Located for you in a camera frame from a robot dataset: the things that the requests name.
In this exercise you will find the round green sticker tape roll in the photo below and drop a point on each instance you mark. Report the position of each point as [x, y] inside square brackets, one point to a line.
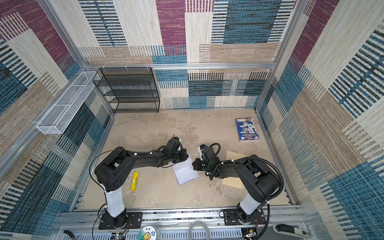
[149, 233]

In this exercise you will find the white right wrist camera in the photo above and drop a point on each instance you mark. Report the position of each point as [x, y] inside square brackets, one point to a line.
[200, 149]

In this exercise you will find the white wire mesh basket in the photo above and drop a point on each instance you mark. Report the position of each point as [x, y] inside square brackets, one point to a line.
[57, 119]

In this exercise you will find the manila paper envelope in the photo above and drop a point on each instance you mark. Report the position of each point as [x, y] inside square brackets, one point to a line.
[233, 181]

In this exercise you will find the yellow glue stick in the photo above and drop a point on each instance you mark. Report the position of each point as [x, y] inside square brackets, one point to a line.
[134, 181]

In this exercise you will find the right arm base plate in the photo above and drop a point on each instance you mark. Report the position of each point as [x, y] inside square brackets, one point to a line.
[234, 217]

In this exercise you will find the white letter paper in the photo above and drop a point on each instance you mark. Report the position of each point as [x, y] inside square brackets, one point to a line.
[185, 172]

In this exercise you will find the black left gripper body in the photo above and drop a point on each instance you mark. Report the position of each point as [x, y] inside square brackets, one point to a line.
[179, 156]

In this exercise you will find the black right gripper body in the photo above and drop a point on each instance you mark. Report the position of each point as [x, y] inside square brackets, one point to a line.
[200, 165]

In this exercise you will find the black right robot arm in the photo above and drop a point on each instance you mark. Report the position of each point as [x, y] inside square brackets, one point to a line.
[262, 179]

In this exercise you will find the black wire mesh shelf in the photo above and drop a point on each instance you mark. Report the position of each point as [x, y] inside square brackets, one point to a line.
[128, 90]

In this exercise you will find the blue comic paperback book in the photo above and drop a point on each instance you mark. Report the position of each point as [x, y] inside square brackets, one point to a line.
[246, 130]

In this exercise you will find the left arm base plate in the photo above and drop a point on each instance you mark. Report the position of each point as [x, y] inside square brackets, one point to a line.
[130, 220]

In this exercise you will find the white handheld device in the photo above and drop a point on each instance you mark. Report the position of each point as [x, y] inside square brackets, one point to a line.
[291, 231]

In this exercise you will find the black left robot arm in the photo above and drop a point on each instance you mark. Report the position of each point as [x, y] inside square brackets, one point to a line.
[112, 172]

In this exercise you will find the clear plastic tube loop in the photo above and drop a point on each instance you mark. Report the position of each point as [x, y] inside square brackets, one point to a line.
[199, 231]

